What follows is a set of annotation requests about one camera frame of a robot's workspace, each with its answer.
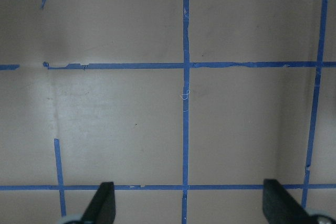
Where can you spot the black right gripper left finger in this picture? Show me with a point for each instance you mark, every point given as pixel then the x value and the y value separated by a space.
pixel 102 207

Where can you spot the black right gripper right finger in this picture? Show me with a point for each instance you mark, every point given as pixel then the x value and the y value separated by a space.
pixel 279 206

